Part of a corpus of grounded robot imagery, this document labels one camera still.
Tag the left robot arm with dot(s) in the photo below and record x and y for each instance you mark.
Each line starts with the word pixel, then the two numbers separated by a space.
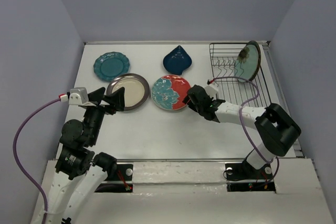
pixel 79 171

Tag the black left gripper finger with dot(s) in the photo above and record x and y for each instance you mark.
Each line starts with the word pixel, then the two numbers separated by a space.
pixel 96 96
pixel 115 101

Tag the silver rimmed cream plate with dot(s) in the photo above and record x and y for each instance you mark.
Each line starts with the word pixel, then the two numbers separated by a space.
pixel 136 87

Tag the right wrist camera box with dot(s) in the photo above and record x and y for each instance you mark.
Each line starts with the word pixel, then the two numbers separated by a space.
pixel 212 89

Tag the light green round plate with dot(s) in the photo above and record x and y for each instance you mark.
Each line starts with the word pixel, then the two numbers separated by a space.
pixel 242 66

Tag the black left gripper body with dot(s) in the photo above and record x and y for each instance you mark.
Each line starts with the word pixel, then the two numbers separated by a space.
pixel 95 115

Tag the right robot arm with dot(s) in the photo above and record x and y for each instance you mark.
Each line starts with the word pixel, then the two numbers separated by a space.
pixel 277 130

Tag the teal scalloped plate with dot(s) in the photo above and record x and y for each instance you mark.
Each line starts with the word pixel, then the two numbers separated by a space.
pixel 111 65

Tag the dark teal round plate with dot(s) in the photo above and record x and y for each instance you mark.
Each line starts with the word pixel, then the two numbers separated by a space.
pixel 254 58

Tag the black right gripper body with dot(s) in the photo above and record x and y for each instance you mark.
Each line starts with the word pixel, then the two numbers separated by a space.
pixel 191 105

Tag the navy leaf shaped dish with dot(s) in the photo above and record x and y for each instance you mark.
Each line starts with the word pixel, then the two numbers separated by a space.
pixel 177 61

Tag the black wire dish rack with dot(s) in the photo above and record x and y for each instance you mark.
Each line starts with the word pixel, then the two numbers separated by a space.
pixel 223 57

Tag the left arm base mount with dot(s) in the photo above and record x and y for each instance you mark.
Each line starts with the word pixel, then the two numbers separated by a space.
pixel 118 182

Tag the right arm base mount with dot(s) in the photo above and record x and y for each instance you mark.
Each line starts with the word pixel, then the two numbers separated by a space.
pixel 245 179

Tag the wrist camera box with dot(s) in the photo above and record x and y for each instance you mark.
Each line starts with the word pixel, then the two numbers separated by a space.
pixel 212 89
pixel 75 96

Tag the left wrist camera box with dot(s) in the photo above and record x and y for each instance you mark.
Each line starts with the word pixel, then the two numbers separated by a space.
pixel 75 96

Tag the red teal floral plate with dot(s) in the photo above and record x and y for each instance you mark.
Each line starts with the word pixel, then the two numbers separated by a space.
pixel 169 91

